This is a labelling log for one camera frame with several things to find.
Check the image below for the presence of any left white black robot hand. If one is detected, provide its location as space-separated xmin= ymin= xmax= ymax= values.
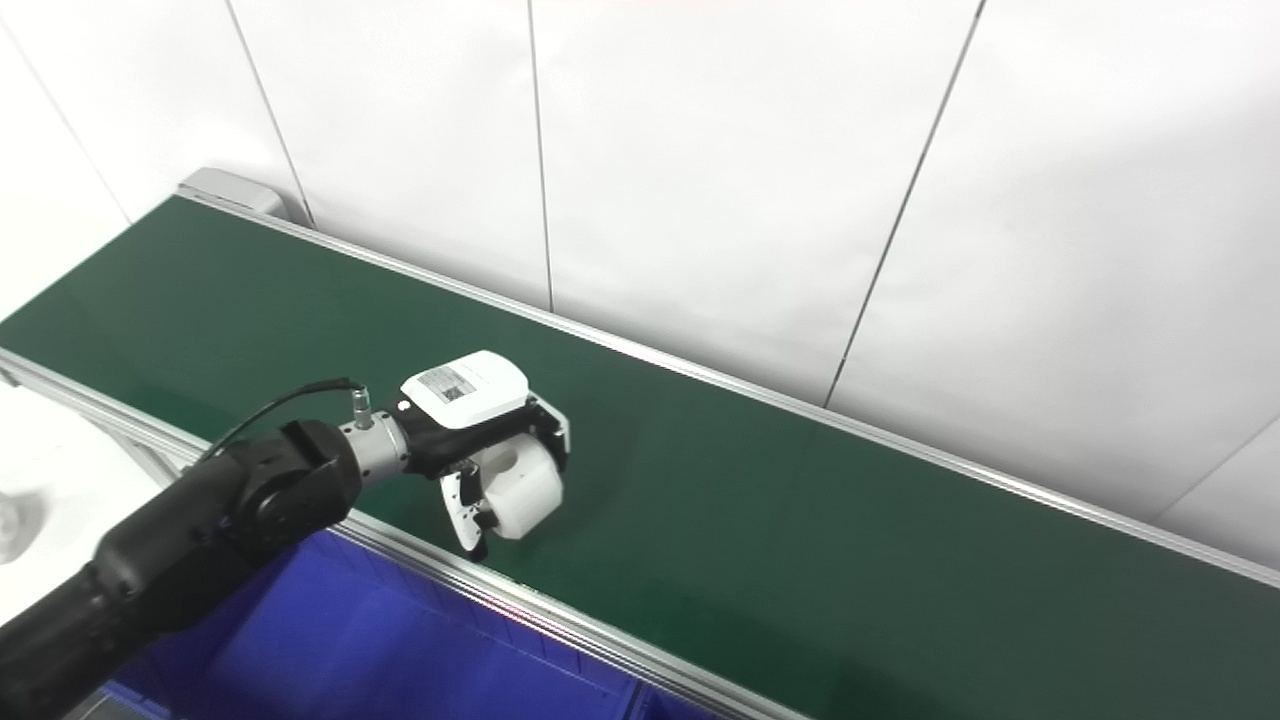
xmin=397 ymin=349 xmax=572 ymax=561

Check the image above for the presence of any white plastic part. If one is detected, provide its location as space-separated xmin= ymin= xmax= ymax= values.
xmin=468 ymin=434 xmax=567 ymax=542

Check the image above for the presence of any green conveyor belt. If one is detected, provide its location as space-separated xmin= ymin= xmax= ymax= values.
xmin=0 ymin=195 xmax=1280 ymax=720
xmin=0 ymin=167 xmax=1280 ymax=720

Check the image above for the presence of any blue plastic bin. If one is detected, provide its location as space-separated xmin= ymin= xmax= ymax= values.
xmin=98 ymin=524 xmax=723 ymax=720

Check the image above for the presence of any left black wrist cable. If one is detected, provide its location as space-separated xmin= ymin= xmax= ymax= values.
xmin=195 ymin=376 xmax=375 ymax=471

